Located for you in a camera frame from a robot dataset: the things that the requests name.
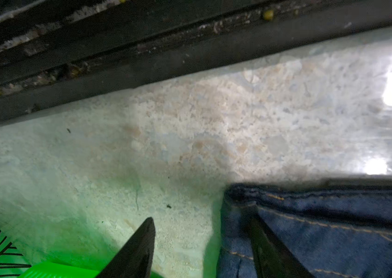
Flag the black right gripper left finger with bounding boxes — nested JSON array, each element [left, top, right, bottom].
[[97, 217, 155, 278]]

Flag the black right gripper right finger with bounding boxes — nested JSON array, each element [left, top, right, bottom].
[[248, 215, 314, 278]]

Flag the dark blue denim trousers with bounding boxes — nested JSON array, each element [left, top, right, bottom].
[[216, 177, 392, 278]]

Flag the green plastic laundry basket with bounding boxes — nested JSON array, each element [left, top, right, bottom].
[[18, 261, 164, 278]]

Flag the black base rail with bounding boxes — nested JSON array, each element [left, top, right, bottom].
[[0, 1, 392, 123]]

